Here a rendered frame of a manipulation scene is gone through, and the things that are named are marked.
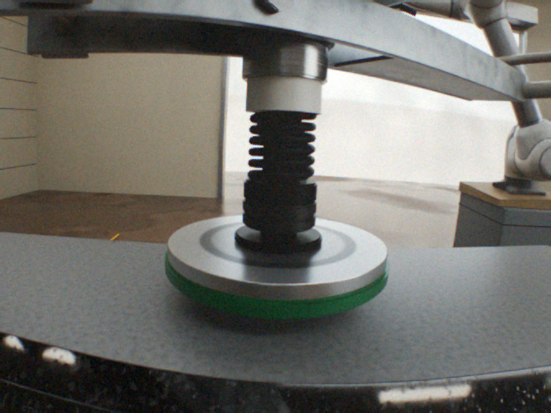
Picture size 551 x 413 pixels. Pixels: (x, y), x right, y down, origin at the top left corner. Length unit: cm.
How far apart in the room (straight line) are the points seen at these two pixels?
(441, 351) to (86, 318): 30
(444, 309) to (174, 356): 26
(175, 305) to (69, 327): 10
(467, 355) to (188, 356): 22
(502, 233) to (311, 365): 114
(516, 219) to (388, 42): 109
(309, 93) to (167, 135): 528
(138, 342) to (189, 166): 521
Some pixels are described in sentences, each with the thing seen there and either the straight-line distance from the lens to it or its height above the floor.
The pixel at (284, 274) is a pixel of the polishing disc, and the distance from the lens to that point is 27.
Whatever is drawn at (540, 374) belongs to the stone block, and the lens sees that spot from 32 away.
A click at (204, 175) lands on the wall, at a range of 541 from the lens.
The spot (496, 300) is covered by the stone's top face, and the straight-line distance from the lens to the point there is 42.
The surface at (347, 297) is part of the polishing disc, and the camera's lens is 27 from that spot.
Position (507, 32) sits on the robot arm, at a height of 141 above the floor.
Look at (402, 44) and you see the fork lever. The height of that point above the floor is 109.
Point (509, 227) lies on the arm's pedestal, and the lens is 135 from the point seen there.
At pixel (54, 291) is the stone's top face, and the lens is 40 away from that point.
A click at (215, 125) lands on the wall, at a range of 533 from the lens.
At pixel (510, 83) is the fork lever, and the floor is 110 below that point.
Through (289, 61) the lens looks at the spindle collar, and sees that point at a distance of 30.
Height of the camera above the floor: 99
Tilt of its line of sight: 12 degrees down
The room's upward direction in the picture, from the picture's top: 2 degrees clockwise
